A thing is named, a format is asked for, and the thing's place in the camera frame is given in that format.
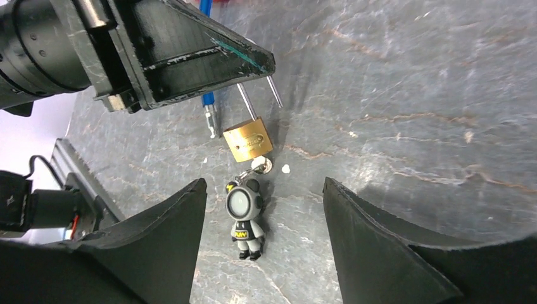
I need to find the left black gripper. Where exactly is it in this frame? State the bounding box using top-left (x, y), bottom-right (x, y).
top-left (51, 1), bottom-right (276, 113)

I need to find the small black key bunch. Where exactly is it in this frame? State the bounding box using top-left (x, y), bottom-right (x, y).
top-left (225, 156), bottom-right (272, 261)

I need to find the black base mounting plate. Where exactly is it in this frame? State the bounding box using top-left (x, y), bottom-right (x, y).
top-left (1, 138), bottom-right (125, 240)

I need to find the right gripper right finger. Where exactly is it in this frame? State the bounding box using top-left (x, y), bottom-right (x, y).
top-left (323, 177), bottom-right (536, 303)

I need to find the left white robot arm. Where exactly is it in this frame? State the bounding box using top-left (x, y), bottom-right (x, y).
top-left (1, 1), bottom-right (276, 117)

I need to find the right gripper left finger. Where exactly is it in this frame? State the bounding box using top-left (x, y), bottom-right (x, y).
top-left (1, 178), bottom-right (207, 303)

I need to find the brass padlock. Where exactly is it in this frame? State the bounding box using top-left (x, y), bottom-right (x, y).
top-left (223, 83), bottom-right (274, 163)

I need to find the blue cable lock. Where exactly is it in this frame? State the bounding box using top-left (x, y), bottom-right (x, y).
top-left (198, 0), bottom-right (221, 140)

